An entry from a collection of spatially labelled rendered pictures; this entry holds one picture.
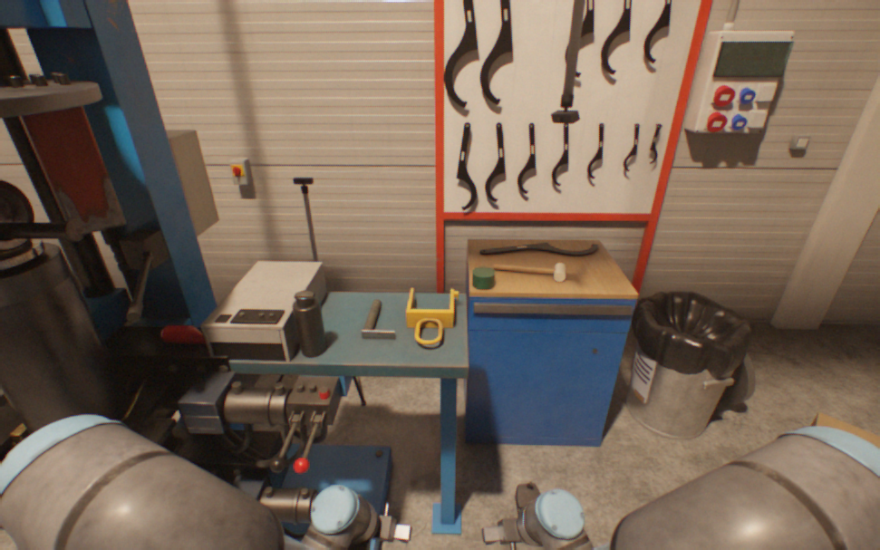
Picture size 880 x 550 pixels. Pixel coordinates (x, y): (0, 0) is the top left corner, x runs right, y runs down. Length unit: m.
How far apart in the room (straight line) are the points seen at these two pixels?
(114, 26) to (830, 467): 1.63
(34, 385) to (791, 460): 1.39
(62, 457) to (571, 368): 1.93
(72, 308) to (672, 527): 1.25
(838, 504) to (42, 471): 0.68
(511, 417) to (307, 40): 2.38
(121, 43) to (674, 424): 2.76
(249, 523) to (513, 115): 2.58
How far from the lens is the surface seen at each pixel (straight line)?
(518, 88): 2.79
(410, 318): 1.41
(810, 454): 0.54
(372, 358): 1.32
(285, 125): 3.02
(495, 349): 2.04
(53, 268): 1.29
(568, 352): 2.11
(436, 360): 1.30
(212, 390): 1.42
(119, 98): 1.50
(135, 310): 1.20
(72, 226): 1.19
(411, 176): 2.91
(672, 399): 2.58
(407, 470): 2.38
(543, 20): 2.80
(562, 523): 1.00
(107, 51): 1.50
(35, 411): 1.44
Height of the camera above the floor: 1.89
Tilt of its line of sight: 28 degrees down
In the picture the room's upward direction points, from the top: straight up
